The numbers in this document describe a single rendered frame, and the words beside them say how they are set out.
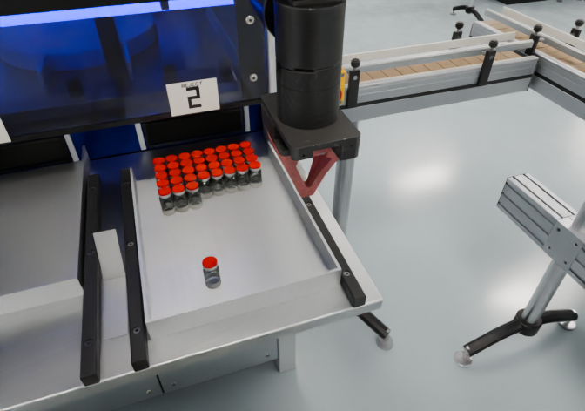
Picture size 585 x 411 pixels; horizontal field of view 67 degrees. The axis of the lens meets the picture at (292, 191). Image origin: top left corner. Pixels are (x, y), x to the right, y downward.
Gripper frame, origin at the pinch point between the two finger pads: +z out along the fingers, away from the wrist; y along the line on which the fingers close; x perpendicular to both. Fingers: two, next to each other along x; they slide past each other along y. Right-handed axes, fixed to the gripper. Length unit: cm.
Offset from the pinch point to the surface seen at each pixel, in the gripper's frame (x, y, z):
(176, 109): 10.4, 37.0, 8.1
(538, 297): -85, 21, 83
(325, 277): -3.4, 1.2, 17.4
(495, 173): -145, 104, 110
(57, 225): 32.9, 27.1, 19.9
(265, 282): 4.0, 4.9, 20.0
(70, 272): 30.4, 15.7, 19.8
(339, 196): -30, 52, 51
